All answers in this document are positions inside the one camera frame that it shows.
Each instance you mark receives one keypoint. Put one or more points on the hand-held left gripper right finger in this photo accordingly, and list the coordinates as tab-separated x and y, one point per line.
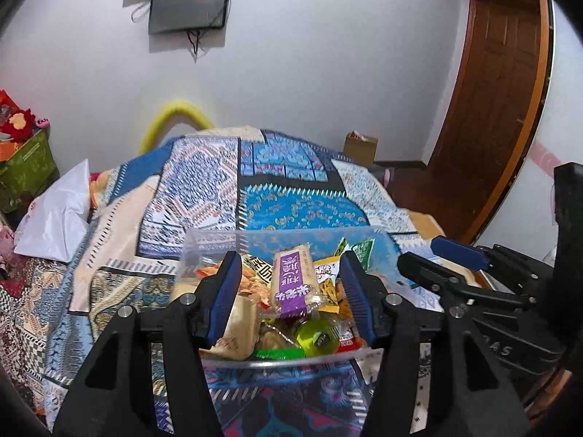
357	300

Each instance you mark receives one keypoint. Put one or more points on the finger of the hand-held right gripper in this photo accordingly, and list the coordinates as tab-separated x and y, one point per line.
455	250
432	277

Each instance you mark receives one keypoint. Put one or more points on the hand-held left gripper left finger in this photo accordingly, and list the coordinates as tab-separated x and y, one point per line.
225	300

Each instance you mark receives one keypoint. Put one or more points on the cream biscuit packet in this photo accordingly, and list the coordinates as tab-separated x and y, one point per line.
239	327

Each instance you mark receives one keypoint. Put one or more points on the red chip packet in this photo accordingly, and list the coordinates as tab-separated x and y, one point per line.
253	282

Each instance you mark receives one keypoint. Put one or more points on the green snack packet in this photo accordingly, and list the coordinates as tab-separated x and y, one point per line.
364	255

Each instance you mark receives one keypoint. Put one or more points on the green jelly cup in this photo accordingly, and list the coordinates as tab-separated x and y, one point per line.
316	337

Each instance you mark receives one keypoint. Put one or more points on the clear plastic container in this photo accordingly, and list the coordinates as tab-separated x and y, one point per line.
255	241

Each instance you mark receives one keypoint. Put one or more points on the purple wafer packet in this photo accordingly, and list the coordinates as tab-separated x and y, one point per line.
294	282

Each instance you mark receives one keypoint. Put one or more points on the yellow orange snack packet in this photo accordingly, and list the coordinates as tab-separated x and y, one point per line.
330	286

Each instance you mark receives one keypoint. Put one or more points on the red white snack packet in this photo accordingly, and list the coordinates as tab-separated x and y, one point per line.
348	334

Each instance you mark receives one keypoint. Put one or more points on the white black-patterned bedsheet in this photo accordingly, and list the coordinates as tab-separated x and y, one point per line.
421	373

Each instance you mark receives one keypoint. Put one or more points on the blue patchwork blanket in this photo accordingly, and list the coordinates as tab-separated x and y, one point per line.
291	191

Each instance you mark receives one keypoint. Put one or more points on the cardboard box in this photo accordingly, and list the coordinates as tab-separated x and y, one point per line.
360	148

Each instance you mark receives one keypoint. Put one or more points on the wooden door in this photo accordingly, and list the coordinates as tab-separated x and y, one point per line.
492	114

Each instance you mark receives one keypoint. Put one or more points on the paisley patterned blanket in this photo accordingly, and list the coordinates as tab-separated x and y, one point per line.
36	309

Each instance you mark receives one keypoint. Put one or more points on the white plastic bag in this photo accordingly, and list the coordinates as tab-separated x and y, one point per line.
54	218

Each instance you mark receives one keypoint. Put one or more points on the yellow foam tube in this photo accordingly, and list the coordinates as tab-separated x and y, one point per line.
175	111

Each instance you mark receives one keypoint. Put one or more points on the green storage box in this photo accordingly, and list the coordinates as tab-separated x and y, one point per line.
27	168

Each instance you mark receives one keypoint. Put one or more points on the red plush flower toy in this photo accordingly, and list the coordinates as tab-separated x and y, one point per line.
18	123

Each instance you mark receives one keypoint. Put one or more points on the wall-mounted black monitor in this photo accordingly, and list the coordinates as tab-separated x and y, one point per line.
189	7

